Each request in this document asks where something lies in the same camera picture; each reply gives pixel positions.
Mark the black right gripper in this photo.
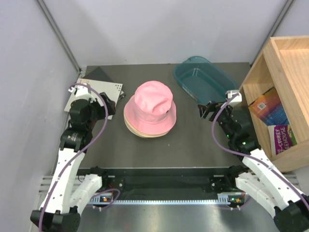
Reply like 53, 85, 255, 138
198, 101, 235, 140

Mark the cream bucket hat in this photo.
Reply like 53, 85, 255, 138
132, 131, 167, 138

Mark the beige black reversible hat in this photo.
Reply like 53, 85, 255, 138
124, 117, 168, 138

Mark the pink bucket hat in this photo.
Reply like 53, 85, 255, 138
124, 81, 177, 136

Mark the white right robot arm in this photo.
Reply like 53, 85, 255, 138
198, 101, 309, 232

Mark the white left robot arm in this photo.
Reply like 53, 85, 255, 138
30, 92, 115, 232

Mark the white calibration board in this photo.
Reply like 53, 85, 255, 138
64, 78, 123, 113

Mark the teal plastic bin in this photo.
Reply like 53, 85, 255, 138
173, 56, 239, 104

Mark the dark grey foam pad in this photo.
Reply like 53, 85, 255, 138
84, 67, 114, 83

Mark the wooden shelf box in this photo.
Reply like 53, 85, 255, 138
239, 35, 309, 173

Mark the purple treehouse book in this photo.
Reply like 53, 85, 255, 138
267, 125, 297, 157

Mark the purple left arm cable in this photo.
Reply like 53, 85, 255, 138
38, 83, 121, 232

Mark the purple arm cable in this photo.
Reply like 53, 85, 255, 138
211, 93, 309, 211
38, 83, 121, 232

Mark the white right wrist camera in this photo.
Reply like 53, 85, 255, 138
225, 89, 242, 107

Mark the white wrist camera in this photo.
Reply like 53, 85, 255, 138
69, 84, 92, 101
225, 89, 242, 107

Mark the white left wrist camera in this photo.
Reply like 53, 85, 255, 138
69, 84, 92, 101

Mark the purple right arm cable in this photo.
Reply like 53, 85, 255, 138
211, 93, 309, 211

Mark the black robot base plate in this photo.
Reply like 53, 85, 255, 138
77, 167, 244, 202

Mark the aluminium frame rail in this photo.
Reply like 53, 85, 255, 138
38, 175, 302, 206

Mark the aluminium corner post left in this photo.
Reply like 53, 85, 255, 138
35, 0, 81, 73

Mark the aluminium corner post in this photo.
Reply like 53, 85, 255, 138
35, 0, 81, 73
250, 0, 296, 67

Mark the aluminium corner post right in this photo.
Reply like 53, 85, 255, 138
250, 0, 296, 67

